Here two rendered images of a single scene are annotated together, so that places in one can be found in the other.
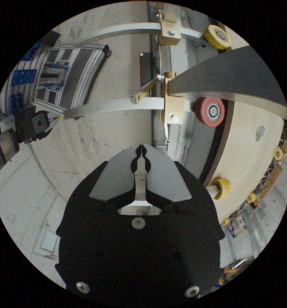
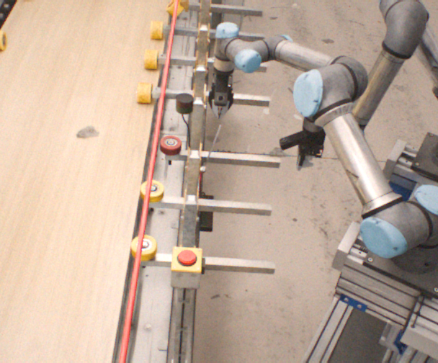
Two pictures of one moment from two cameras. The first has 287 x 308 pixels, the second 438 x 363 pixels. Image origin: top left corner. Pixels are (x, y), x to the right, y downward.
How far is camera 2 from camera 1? 2.05 m
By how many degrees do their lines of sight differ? 15
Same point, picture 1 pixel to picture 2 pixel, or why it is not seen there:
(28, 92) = not seen: hidden behind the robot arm
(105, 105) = (240, 157)
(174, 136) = (172, 167)
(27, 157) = not seen: outside the picture
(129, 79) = (230, 339)
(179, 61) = (161, 239)
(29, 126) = (293, 137)
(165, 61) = not seen: hidden behind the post
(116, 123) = (264, 255)
